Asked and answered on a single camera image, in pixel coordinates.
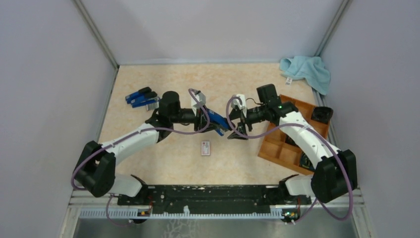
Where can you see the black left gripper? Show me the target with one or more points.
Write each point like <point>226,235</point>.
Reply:
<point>200,122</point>

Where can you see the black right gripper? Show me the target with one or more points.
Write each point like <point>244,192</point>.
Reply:
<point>236,113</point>

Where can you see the blue black stapler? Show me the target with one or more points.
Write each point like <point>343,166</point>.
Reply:
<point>137,94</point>
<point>145,99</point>

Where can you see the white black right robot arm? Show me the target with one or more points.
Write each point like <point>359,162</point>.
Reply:
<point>335,169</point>

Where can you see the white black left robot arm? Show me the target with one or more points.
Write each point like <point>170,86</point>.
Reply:
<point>95,169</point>

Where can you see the red white staple box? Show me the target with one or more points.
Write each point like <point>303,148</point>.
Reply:
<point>205,148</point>

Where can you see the brown wooden compartment tray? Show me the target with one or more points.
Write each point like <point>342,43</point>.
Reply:
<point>280,149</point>

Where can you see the silver staple strip box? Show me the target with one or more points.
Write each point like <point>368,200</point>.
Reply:
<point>152,106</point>

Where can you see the light blue cloth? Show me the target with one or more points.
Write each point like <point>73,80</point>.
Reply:
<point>311,69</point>

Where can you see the black tape roll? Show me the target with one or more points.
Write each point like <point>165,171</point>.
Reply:
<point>322,114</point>

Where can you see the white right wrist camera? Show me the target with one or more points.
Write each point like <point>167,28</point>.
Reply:
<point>239,101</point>

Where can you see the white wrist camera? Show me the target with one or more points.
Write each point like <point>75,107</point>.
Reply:
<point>239,101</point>
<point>198,101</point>

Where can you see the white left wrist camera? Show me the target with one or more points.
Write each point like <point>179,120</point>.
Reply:
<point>198,101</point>

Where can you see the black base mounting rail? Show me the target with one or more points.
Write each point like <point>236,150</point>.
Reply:
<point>212,199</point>

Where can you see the white cable duct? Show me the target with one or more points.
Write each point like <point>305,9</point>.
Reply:
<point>132,213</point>

